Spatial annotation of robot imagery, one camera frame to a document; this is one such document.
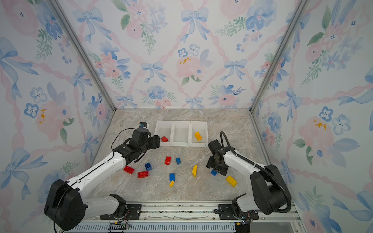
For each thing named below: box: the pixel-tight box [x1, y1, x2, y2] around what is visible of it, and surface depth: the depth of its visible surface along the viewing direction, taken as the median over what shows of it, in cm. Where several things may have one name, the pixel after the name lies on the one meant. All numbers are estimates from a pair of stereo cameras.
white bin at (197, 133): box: [183, 120, 209, 148], surface depth 103 cm
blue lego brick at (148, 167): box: [144, 162, 153, 171], surface depth 87 cm
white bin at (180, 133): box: [171, 120, 191, 147], surface depth 103 cm
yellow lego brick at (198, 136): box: [194, 132, 204, 141], surface depth 103 cm
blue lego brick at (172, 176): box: [169, 172, 176, 182], surface depth 87 cm
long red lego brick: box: [137, 170, 150, 179], surface depth 87 cm
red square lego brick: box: [164, 156, 172, 166], surface depth 92 cm
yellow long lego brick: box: [225, 175, 238, 188], surface depth 85 cm
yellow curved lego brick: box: [192, 165, 198, 178], surface depth 87 cm
